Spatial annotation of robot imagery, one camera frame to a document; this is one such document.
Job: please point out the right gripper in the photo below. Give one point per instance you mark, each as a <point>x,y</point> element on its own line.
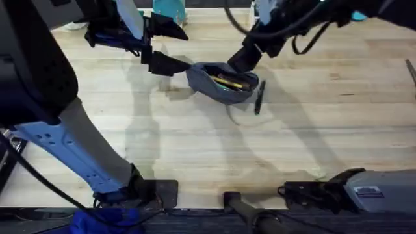
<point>286,19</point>

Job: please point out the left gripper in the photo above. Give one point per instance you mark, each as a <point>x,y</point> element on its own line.
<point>107,29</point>

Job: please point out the grey-blue soft zip bag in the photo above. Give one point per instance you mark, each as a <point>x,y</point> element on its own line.
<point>208,84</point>

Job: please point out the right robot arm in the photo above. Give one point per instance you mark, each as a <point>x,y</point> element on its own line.
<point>383,191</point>

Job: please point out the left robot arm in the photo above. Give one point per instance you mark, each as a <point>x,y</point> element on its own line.
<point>32,81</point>

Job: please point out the teal box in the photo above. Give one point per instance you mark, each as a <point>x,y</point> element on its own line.
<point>169,9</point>

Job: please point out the black pen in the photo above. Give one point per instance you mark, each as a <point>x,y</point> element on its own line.
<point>259,97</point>

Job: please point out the left wrist upright plate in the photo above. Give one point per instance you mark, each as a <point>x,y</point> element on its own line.
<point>131,16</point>

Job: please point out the wrist upright plate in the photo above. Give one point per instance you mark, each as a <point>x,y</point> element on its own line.
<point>265,9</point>
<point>131,16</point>

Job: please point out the right wrist upright plate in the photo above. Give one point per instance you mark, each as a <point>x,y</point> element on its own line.
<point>265,9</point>

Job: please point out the small teal object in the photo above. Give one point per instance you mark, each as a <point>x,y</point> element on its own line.
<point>358,16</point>

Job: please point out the black cylindrical bar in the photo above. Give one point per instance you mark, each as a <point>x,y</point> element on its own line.
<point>250,213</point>

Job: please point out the blue cloth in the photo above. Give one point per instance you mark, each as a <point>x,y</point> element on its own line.
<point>104,221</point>

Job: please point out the black rail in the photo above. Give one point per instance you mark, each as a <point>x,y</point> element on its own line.
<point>201,224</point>

